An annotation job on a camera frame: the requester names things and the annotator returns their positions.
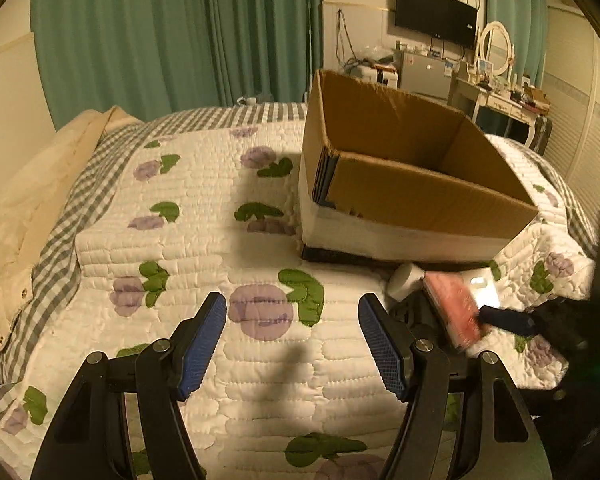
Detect white power adapter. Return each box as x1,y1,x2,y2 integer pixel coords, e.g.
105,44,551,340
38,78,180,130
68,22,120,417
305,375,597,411
460,268,501,309

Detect red embossed wallet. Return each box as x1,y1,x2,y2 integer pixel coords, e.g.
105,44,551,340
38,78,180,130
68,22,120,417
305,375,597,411
422,271,491,350

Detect black pouch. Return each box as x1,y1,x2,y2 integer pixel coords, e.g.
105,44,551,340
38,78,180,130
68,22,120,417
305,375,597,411
389,289,458,356

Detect white small cylinder container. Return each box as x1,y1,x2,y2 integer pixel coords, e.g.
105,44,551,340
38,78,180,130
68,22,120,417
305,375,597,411
386,262,425,302

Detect open cardboard box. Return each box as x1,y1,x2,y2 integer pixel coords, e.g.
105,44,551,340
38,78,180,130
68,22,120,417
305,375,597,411
298,70,538,263

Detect white dressing table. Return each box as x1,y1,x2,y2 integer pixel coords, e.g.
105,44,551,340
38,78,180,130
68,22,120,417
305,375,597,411
448,75,553,155

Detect beige pillow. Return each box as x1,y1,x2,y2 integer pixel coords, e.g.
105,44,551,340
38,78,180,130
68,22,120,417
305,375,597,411
0,106,140,351

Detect white louvered wardrobe doors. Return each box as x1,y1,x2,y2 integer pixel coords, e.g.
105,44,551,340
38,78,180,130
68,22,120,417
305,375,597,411
540,4,600,221

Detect white floral quilt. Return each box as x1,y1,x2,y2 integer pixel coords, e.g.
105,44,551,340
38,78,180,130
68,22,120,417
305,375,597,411
0,102,600,480

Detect small silver refrigerator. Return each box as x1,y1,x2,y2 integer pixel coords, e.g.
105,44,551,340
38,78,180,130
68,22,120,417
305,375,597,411
399,51,453,101

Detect round white vanity mirror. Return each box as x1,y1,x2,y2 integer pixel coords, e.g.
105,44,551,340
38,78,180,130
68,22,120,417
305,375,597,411
478,21,515,76

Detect white storage cabinet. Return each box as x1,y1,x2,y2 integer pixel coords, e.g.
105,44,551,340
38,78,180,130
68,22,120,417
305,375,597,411
350,64,399,89

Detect green curtain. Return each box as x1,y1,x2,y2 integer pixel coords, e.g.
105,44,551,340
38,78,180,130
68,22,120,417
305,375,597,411
31,0,323,127

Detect wall-mounted black television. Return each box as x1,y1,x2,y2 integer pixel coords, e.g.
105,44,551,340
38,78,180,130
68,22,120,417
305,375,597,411
394,0,478,49

